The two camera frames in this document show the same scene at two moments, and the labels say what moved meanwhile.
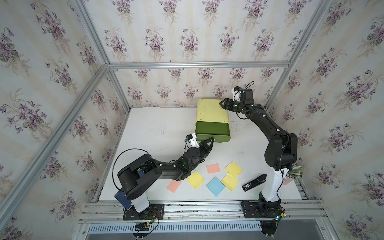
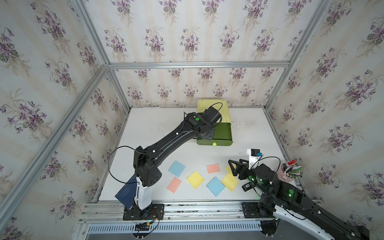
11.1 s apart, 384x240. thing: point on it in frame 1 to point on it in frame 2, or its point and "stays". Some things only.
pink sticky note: [173, 185] stays
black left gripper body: [204, 152] to [209, 134]
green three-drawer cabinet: [212, 121] stays
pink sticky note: [213, 168] stays
